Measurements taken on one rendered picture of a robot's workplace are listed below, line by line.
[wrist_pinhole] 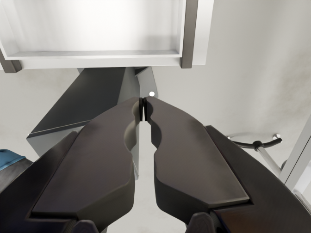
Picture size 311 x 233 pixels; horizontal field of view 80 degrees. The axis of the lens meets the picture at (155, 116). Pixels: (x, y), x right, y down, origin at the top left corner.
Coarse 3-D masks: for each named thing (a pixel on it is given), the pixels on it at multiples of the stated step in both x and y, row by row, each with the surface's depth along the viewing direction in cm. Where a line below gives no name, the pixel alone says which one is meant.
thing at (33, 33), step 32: (0, 0) 26; (32, 0) 26; (64, 0) 27; (96, 0) 27; (128, 0) 27; (160, 0) 27; (0, 32) 26; (32, 32) 29; (64, 32) 29; (96, 32) 29; (128, 32) 29; (160, 32) 30
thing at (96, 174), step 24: (96, 120) 9; (120, 120) 9; (72, 144) 8; (96, 144) 8; (120, 144) 8; (72, 168) 7; (96, 168) 6; (120, 168) 6; (48, 192) 6; (72, 192) 6; (96, 192) 6; (120, 192) 6; (72, 216) 5; (96, 216) 6; (120, 216) 7
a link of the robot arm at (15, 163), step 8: (0, 152) 34; (8, 152) 35; (0, 160) 33; (8, 160) 34; (16, 160) 34; (24, 160) 36; (0, 168) 32; (8, 168) 33; (16, 168) 34; (24, 168) 35; (0, 176) 31; (8, 176) 32; (16, 176) 33; (0, 184) 31
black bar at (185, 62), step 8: (192, 0) 26; (192, 8) 27; (192, 16) 27; (184, 24) 28; (192, 24) 28; (184, 32) 28; (192, 32) 28; (184, 40) 29; (192, 40) 29; (184, 48) 29; (192, 48) 30; (184, 56) 30; (192, 56) 30; (184, 64) 31
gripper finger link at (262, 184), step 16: (208, 128) 8; (224, 144) 8; (240, 160) 7; (256, 160) 7; (240, 176) 6; (256, 176) 6; (272, 176) 6; (256, 192) 6; (272, 192) 6; (288, 192) 6; (224, 208) 5; (240, 208) 5; (256, 208) 5; (272, 208) 5; (288, 208) 5; (304, 208) 5; (224, 224) 5; (240, 224) 5; (256, 224) 5; (272, 224) 5; (288, 224) 5; (304, 224) 5
